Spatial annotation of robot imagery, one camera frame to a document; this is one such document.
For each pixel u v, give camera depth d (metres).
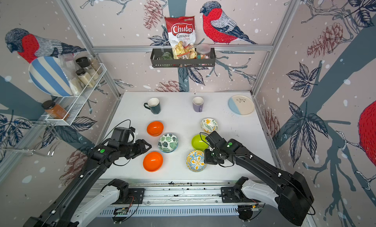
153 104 1.02
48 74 0.67
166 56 0.92
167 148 0.88
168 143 0.90
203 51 0.82
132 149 0.64
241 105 1.14
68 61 0.70
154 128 0.97
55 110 0.62
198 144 0.89
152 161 0.81
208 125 1.00
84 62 0.79
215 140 0.61
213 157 0.66
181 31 0.79
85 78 0.76
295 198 0.39
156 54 0.93
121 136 0.58
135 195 0.73
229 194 0.73
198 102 1.06
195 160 0.82
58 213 0.38
